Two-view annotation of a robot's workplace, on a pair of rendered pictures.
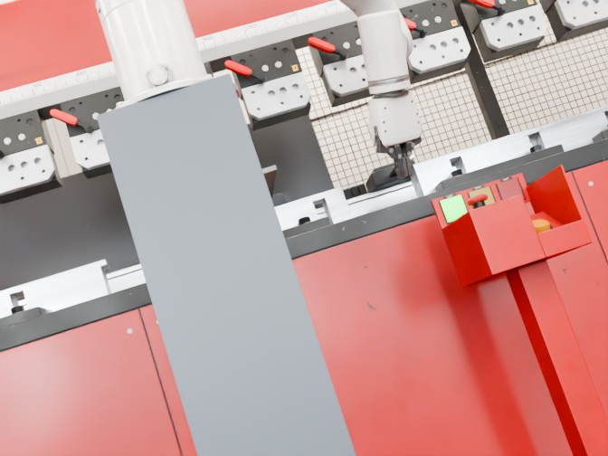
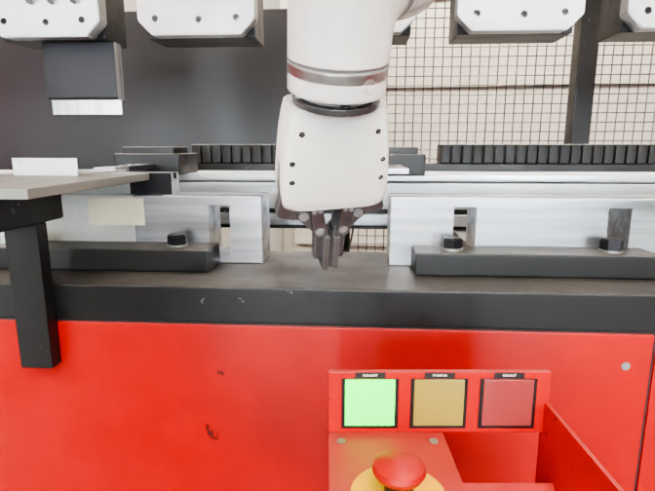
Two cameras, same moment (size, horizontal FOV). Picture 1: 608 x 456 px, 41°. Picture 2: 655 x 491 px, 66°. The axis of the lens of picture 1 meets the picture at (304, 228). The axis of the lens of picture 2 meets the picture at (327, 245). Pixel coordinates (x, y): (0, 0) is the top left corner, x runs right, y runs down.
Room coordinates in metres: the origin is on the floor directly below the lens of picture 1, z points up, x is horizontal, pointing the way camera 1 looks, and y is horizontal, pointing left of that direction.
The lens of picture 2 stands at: (1.15, -0.34, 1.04)
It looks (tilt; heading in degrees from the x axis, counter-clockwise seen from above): 11 degrees down; 11
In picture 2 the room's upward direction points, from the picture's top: straight up
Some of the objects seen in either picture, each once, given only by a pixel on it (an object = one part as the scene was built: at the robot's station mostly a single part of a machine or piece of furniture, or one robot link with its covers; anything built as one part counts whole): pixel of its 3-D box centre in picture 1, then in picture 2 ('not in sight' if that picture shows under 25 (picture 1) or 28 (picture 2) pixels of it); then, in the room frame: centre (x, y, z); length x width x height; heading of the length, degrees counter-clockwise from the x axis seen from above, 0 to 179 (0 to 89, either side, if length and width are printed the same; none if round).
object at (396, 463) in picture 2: (479, 204); (399, 481); (1.48, -0.32, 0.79); 0.04 x 0.04 x 0.04
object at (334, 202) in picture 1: (266, 233); (134, 225); (1.80, 0.09, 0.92); 0.39 x 0.06 x 0.10; 98
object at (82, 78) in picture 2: not in sight; (85, 79); (1.80, 0.14, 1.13); 0.10 x 0.02 x 0.10; 98
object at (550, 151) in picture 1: (500, 171); (529, 261); (1.82, -0.47, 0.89); 0.30 x 0.05 x 0.03; 98
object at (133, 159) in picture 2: not in sight; (140, 161); (1.96, 0.16, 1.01); 0.26 x 0.12 x 0.05; 8
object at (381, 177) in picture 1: (395, 168); (391, 162); (2.02, -0.27, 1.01); 0.26 x 0.12 x 0.05; 8
